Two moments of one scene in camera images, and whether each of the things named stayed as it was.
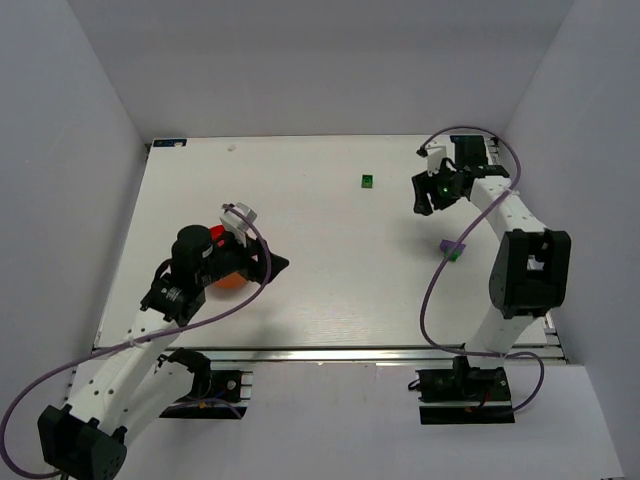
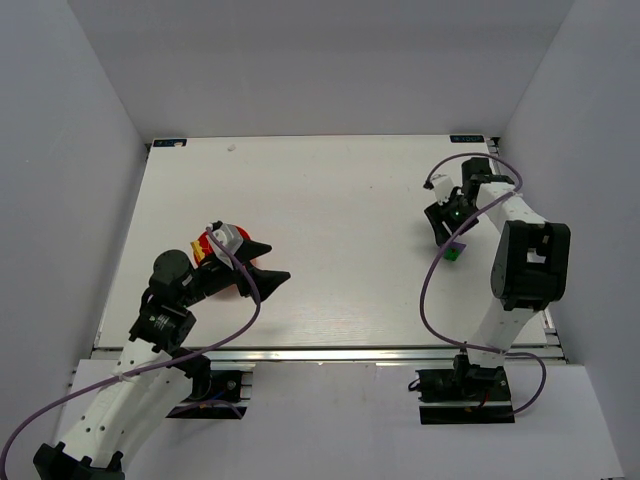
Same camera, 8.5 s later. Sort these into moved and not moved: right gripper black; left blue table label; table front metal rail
Moved: right gripper black
Not moved: table front metal rail; left blue table label
